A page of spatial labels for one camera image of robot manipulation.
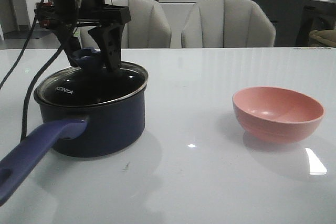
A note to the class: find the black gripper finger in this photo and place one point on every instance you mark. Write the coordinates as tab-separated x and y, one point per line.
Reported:
108	38
69	42

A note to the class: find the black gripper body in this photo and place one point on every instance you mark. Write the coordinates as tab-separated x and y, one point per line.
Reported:
69	11

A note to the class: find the glass lid with blue knob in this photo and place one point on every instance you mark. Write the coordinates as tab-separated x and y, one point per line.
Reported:
90	83

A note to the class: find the pink plastic bowl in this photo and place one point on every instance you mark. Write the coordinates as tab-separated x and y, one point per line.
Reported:
277	115

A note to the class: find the left beige upholstered chair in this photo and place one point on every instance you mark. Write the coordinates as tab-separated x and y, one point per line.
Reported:
148	27

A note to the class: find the beige upholstered chair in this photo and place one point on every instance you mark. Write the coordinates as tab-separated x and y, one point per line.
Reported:
148	27
227	24

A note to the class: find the dark blue saucepan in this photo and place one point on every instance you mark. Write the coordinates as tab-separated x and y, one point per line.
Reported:
77	132

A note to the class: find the right beige upholstered chair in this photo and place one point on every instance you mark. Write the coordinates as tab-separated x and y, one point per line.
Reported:
227	24

